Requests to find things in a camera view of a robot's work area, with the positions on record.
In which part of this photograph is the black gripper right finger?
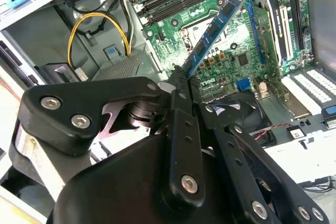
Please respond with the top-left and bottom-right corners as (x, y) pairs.
(189, 77), (330, 224)

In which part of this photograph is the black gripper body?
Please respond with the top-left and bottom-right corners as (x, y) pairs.
(47, 134), (254, 224)

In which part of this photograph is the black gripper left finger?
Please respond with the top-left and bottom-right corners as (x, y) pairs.
(9, 66), (208, 206)

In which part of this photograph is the blue RAM stick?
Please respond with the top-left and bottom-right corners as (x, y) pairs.
(183, 0), (250, 78)

